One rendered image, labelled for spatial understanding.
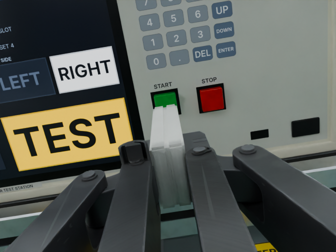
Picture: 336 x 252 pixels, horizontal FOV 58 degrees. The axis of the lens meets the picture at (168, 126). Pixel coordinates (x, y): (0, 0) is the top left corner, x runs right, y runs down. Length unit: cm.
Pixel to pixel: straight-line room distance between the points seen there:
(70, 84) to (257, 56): 15
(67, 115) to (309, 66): 20
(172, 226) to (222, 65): 14
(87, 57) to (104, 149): 8
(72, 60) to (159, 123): 12
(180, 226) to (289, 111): 13
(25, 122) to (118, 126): 8
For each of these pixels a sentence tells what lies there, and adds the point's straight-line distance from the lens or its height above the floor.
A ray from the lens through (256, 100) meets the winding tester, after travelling 27.
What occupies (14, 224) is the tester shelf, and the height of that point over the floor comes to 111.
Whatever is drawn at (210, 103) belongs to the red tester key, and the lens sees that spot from 25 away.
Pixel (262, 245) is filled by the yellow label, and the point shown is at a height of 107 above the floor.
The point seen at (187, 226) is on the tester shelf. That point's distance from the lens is 27.
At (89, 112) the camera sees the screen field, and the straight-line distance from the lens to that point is 26.
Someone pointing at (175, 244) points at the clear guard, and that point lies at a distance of 28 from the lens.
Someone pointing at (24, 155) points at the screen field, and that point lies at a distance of 29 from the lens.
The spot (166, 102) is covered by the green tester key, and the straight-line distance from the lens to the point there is 25.
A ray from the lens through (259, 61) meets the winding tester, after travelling 26.
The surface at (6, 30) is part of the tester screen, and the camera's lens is 27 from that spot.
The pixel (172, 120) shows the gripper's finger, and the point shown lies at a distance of 16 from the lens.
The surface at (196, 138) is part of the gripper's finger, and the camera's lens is 15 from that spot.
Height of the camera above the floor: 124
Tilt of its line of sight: 18 degrees down
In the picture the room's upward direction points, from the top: 10 degrees counter-clockwise
